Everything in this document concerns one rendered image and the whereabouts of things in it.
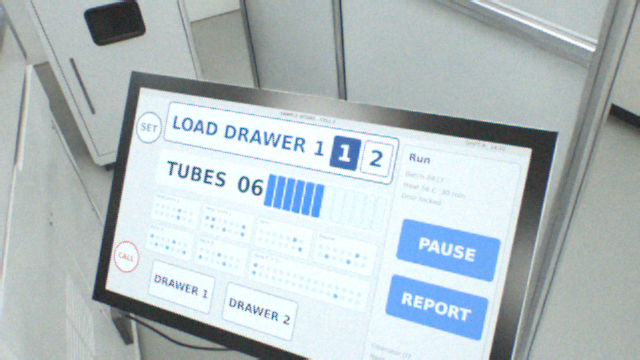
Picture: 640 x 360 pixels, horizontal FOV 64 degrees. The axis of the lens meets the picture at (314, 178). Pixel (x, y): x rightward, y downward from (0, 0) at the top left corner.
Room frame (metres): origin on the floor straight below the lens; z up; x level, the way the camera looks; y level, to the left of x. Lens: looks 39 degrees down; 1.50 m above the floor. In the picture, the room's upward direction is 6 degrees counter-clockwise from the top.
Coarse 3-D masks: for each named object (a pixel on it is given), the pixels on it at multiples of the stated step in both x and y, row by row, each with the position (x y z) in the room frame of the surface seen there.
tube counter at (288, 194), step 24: (240, 168) 0.49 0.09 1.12; (240, 192) 0.47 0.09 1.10; (264, 192) 0.46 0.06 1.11; (288, 192) 0.45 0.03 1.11; (312, 192) 0.44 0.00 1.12; (336, 192) 0.43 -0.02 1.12; (360, 192) 0.42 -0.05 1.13; (312, 216) 0.42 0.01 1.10; (336, 216) 0.41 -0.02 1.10; (360, 216) 0.41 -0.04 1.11; (384, 216) 0.40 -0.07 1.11
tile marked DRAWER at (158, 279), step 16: (160, 272) 0.44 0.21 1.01; (176, 272) 0.44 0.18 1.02; (192, 272) 0.43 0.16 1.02; (160, 288) 0.43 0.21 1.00; (176, 288) 0.42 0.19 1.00; (192, 288) 0.42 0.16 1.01; (208, 288) 0.41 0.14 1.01; (176, 304) 0.41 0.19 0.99; (192, 304) 0.40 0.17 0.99; (208, 304) 0.40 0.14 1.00
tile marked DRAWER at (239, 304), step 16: (240, 288) 0.40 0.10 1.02; (256, 288) 0.39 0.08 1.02; (224, 304) 0.39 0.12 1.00; (240, 304) 0.39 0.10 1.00; (256, 304) 0.38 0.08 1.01; (272, 304) 0.37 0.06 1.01; (288, 304) 0.37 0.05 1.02; (224, 320) 0.38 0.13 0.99; (240, 320) 0.37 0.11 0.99; (256, 320) 0.37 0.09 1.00; (272, 320) 0.36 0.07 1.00; (288, 320) 0.36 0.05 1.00; (288, 336) 0.34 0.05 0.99
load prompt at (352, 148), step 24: (168, 120) 0.57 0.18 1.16; (192, 120) 0.55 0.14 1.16; (216, 120) 0.54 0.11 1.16; (240, 120) 0.53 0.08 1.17; (264, 120) 0.52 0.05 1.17; (288, 120) 0.50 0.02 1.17; (192, 144) 0.53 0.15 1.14; (216, 144) 0.52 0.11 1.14; (240, 144) 0.51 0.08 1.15; (264, 144) 0.50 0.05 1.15; (288, 144) 0.49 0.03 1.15; (312, 144) 0.48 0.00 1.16; (336, 144) 0.47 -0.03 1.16; (360, 144) 0.46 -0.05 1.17; (384, 144) 0.45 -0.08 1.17; (312, 168) 0.46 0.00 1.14; (336, 168) 0.45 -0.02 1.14; (360, 168) 0.44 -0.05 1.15; (384, 168) 0.43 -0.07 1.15
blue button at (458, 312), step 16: (400, 288) 0.34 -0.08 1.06; (416, 288) 0.34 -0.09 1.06; (432, 288) 0.33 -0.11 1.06; (448, 288) 0.33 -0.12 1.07; (400, 304) 0.33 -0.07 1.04; (416, 304) 0.33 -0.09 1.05; (432, 304) 0.32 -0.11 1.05; (448, 304) 0.32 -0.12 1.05; (464, 304) 0.31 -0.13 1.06; (480, 304) 0.31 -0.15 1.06; (416, 320) 0.32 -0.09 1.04; (432, 320) 0.31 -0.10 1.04; (448, 320) 0.31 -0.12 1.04; (464, 320) 0.30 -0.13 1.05; (480, 320) 0.30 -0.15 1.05; (464, 336) 0.29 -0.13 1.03; (480, 336) 0.29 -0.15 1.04
